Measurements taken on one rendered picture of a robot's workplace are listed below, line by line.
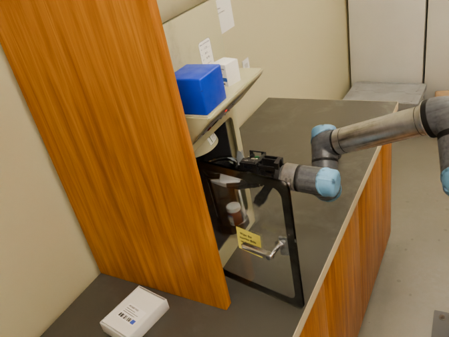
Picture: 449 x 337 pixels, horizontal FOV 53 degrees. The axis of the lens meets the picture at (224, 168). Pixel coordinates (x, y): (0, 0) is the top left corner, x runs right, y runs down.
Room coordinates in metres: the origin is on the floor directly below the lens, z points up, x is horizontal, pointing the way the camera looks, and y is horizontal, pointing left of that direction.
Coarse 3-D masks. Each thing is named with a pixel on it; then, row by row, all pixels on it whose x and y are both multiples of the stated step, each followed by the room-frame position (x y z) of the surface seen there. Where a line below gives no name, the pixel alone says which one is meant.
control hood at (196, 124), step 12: (240, 72) 1.22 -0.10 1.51; (252, 72) 1.20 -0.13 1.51; (240, 84) 1.13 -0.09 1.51; (252, 84) 1.21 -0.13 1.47; (228, 96) 1.06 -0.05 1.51; (216, 108) 1.00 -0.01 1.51; (192, 120) 0.98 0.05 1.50; (204, 120) 0.96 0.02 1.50; (192, 132) 0.99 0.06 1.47; (192, 144) 1.02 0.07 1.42
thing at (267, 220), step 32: (224, 192) 0.94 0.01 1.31; (256, 192) 0.86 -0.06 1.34; (288, 192) 0.80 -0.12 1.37; (224, 224) 0.95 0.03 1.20; (256, 224) 0.88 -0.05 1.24; (288, 224) 0.81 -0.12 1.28; (224, 256) 0.97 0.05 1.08; (256, 256) 0.89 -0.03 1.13; (288, 256) 0.82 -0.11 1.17; (256, 288) 0.91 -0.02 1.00; (288, 288) 0.83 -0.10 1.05
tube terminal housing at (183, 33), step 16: (208, 0) 1.26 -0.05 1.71; (176, 16) 1.14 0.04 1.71; (192, 16) 1.18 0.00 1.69; (208, 16) 1.24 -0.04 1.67; (176, 32) 1.11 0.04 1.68; (192, 32) 1.17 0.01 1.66; (208, 32) 1.23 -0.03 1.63; (176, 48) 1.10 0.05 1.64; (192, 48) 1.16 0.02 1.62; (176, 64) 1.09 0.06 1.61; (240, 144) 1.27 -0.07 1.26
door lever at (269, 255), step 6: (246, 246) 0.84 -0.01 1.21; (252, 246) 0.84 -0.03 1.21; (276, 246) 0.82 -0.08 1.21; (282, 246) 0.82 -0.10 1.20; (252, 252) 0.83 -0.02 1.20; (258, 252) 0.82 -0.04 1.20; (264, 252) 0.81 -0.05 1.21; (270, 252) 0.80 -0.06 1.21; (276, 252) 0.81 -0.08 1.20; (270, 258) 0.79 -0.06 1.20
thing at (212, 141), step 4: (212, 136) 1.20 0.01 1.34; (216, 136) 1.23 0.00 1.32; (208, 140) 1.18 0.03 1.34; (212, 140) 1.19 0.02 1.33; (216, 140) 1.21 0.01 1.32; (204, 144) 1.16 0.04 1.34; (208, 144) 1.17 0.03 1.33; (212, 144) 1.18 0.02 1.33; (200, 148) 1.15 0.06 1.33; (204, 148) 1.16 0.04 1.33; (208, 148) 1.16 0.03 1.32; (212, 148) 1.17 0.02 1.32; (196, 152) 1.14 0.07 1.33; (200, 152) 1.15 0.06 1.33; (204, 152) 1.15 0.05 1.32; (196, 156) 1.14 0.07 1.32
